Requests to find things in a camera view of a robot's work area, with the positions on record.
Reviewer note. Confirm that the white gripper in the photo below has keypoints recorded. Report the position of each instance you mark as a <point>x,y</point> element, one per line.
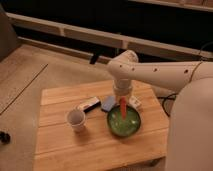
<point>122,92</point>

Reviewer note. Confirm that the orange pepper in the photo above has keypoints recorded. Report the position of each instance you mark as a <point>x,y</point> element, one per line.
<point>123,107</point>

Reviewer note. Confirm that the white paper cup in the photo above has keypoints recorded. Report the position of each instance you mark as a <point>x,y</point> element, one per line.
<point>76,118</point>

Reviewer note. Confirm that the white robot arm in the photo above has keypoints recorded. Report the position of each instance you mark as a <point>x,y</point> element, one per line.
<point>190,135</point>

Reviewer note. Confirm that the green ceramic bowl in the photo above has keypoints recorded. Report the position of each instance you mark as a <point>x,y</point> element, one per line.
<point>123,127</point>

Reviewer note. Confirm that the white packaged snack bar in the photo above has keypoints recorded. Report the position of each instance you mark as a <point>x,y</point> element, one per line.
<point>134,102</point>

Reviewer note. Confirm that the blue sponge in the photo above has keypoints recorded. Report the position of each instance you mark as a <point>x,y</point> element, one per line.
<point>108,104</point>

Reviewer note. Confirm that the black and white remote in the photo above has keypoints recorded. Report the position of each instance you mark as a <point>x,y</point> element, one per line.
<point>89,104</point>

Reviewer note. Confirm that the wooden table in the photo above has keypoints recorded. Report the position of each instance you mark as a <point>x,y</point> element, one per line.
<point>59,148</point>

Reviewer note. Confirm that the black object on floor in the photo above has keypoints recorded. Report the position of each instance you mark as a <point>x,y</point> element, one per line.
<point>4,137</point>

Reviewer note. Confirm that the white shelf rail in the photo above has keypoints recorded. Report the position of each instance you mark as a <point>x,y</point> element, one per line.
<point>107,39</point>

